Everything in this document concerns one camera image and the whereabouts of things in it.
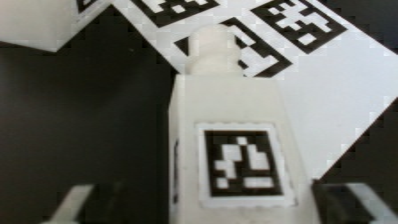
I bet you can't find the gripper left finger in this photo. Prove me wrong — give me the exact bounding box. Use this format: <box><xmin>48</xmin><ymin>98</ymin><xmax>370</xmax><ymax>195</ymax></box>
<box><xmin>39</xmin><ymin>183</ymin><xmax>121</xmax><ymax>224</ymax></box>

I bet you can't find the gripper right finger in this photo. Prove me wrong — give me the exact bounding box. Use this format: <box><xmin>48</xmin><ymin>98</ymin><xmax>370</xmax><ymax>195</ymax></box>
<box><xmin>311</xmin><ymin>182</ymin><xmax>398</xmax><ymax>224</ymax></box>

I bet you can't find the white marker sheet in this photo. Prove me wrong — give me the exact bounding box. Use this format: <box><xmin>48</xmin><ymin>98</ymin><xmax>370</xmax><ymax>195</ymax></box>
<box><xmin>112</xmin><ymin>0</ymin><xmax>398</xmax><ymax>178</ymax></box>

